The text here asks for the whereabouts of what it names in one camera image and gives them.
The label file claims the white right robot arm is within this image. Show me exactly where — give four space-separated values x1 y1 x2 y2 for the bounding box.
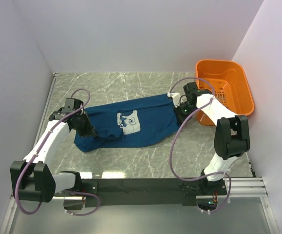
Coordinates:
167 82 250 195

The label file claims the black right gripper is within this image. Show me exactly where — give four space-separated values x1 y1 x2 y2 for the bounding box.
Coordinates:
172 101 198 126

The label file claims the aluminium frame rail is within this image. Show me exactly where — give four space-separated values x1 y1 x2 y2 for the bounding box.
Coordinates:
52 177 268 200

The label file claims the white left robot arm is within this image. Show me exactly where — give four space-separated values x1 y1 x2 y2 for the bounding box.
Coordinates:
10 98 96 202

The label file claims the blue t shirt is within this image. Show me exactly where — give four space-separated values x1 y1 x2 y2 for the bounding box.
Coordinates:
74 94 179 153

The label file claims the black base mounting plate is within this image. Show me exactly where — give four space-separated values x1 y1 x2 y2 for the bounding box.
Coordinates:
53 177 226 209

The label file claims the orange plastic basket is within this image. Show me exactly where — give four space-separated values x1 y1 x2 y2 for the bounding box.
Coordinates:
195 59 255 116

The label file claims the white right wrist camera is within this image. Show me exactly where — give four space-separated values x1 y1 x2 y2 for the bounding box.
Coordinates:
167 92 181 107

